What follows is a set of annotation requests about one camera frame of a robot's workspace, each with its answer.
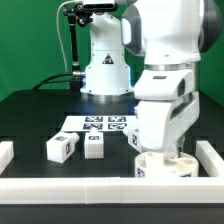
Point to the white camera on mount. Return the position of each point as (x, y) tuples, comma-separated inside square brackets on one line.
[(99, 4)]

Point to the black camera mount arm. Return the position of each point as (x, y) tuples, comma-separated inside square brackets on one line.
[(76, 16)]

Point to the white U-shaped fence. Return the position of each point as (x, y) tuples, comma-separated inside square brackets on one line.
[(111, 190)]

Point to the white fiducial marker sheet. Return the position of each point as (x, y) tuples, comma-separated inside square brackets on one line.
[(102, 123)]

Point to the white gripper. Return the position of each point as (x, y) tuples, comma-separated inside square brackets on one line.
[(168, 106)]

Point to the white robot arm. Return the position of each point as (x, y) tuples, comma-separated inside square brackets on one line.
[(152, 52)]

